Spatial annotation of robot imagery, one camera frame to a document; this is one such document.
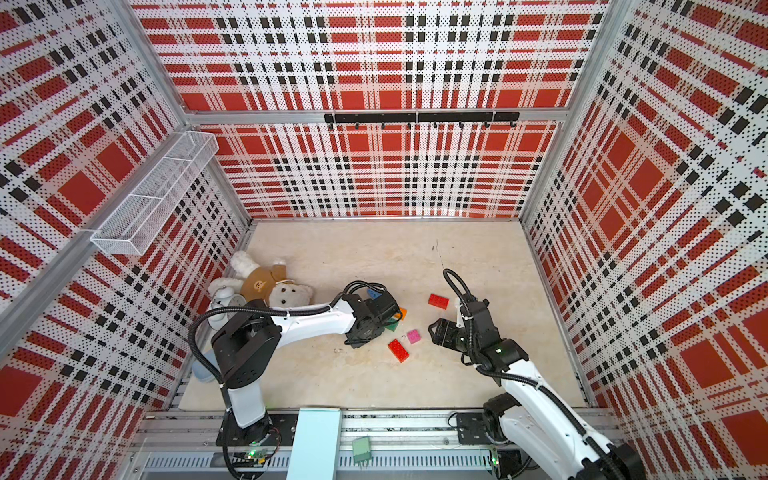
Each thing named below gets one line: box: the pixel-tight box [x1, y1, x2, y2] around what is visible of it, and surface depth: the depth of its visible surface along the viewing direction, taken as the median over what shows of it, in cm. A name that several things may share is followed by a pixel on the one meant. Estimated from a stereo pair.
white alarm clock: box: [206, 286, 247, 331], surface depth 87 cm
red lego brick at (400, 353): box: [388, 339, 410, 364], surface depth 88 cm
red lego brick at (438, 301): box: [428, 293, 450, 310], surface depth 98 cm
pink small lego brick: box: [407, 329, 422, 344], surface depth 92 cm
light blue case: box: [192, 350, 219, 383], surface depth 82 cm
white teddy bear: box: [208, 251, 314, 307], surface depth 96 cm
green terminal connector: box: [352, 436, 372, 463], surface depth 72 cm
